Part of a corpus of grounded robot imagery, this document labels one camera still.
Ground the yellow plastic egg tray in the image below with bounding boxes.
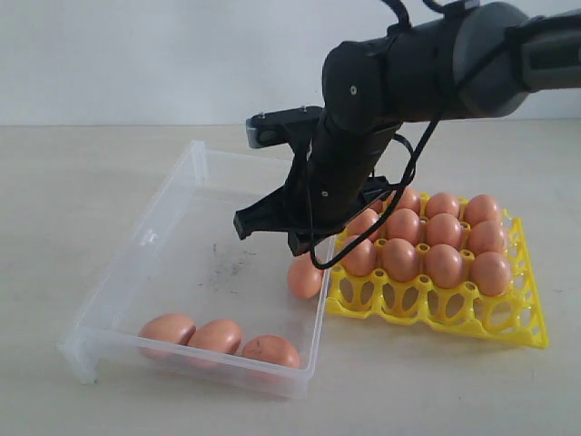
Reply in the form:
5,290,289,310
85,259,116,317
326,211,549,349

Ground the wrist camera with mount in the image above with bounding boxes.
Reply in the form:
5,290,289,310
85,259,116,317
246,105,322,153

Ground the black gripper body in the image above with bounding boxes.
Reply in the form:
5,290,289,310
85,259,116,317
283,131,390,234

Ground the black cable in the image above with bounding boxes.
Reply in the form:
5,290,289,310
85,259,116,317
306,0,581,272

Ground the brown egg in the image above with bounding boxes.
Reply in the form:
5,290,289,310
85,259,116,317
347,208,379,236
470,252,512,297
425,192,460,219
369,200,384,213
138,312,196,345
463,193,502,227
381,238,420,282
396,187,421,215
241,335,301,369
424,244,463,289
186,319,242,355
467,220,508,256
426,213,462,250
385,208,421,245
287,253,323,299
340,238,377,277

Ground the clear plastic bin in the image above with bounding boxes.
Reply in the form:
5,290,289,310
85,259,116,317
61,141,325,398

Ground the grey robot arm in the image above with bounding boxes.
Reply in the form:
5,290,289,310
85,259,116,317
233,1,580,255

